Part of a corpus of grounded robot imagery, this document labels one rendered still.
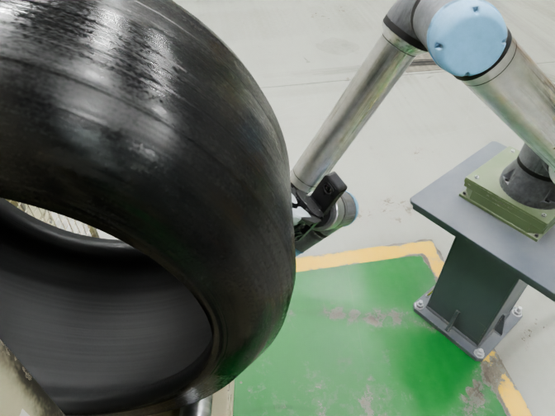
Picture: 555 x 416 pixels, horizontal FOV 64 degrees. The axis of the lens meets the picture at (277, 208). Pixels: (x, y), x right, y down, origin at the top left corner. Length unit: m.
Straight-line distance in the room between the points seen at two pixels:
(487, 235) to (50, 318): 1.14
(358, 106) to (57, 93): 0.78
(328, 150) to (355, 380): 0.94
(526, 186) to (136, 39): 1.22
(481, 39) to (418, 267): 1.39
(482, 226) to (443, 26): 0.77
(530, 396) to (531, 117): 1.16
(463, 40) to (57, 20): 0.63
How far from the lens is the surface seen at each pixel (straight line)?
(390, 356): 1.81
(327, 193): 0.86
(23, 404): 0.37
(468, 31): 0.83
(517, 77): 0.94
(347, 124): 1.04
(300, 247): 1.09
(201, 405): 0.70
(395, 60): 0.99
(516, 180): 1.45
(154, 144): 0.34
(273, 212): 0.41
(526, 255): 1.43
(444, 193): 1.53
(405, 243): 2.16
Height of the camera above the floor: 1.56
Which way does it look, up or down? 44 degrees down
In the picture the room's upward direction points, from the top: straight up
